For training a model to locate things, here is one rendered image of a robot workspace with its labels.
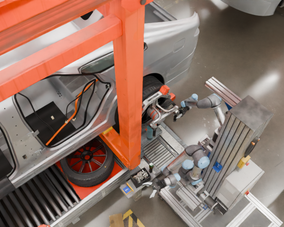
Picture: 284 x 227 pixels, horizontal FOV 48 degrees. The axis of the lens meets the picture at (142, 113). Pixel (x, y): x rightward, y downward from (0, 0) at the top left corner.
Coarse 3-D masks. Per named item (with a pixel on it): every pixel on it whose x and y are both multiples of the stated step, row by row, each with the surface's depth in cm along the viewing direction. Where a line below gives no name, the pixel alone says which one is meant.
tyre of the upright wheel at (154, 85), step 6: (144, 78) 378; (150, 78) 382; (156, 78) 396; (144, 84) 372; (150, 84) 373; (156, 84) 378; (162, 84) 386; (144, 90) 368; (150, 90) 368; (156, 90) 375; (144, 96) 366
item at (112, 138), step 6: (108, 132) 393; (114, 132) 393; (102, 138) 401; (108, 138) 388; (114, 138) 389; (108, 144) 393; (114, 144) 381; (120, 144) 370; (114, 150) 388; (120, 150) 374; (120, 156) 379
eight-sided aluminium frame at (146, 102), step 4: (156, 92) 374; (160, 92) 374; (152, 96) 370; (156, 96) 370; (160, 96) 373; (164, 96) 380; (168, 96) 389; (148, 100) 369; (152, 100) 367; (144, 104) 366; (148, 104) 366; (144, 108) 366; (164, 112) 411; (152, 120) 415; (144, 124) 406; (148, 124) 408; (144, 128) 404
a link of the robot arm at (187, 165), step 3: (186, 159) 335; (183, 162) 333; (186, 162) 332; (189, 162) 332; (192, 162) 332; (183, 165) 330; (186, 165) 330; (189, 165) 330; (192, 165) 330; (183, 168) 332; (186, 168) 329; (189, 168) 328; (192, 168) 329; (183, 171) 336; (186, 171) 330
